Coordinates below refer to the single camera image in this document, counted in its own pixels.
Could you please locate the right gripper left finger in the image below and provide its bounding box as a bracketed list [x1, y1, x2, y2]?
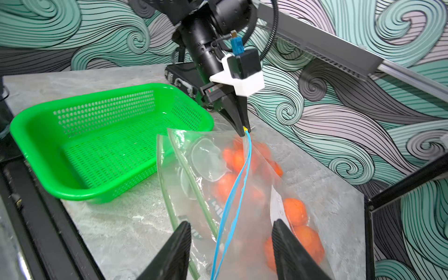
[137, 221, 191, 280]

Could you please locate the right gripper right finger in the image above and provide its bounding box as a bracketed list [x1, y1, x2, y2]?
[271, 219, 330, 280]

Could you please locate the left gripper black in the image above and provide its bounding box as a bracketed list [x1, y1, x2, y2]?
[200, 82, 251, 137]

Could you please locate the blue-zip bag of oranges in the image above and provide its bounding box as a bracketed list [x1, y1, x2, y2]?
[165, 129, 334, 280]

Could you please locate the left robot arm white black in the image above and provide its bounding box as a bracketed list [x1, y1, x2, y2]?
[146, 1, 279, 137]

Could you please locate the green-zip bag of oranges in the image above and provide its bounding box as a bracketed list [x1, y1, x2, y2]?
[156, 134, 225, 280]

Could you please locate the green plastic basket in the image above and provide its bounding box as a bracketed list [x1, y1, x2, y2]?
[10, 84, 214, 204]

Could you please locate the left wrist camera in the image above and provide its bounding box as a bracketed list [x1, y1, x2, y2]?
[210, 30, 265, 98]

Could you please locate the black wall tray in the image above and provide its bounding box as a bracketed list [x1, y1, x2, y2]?
[276, 12, 383, 81]

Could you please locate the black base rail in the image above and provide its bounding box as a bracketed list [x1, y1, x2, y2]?
[1, 156, 104, 280]

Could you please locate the aluminium wall rail back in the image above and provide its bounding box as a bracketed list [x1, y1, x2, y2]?
[377, 59, 448, 103]

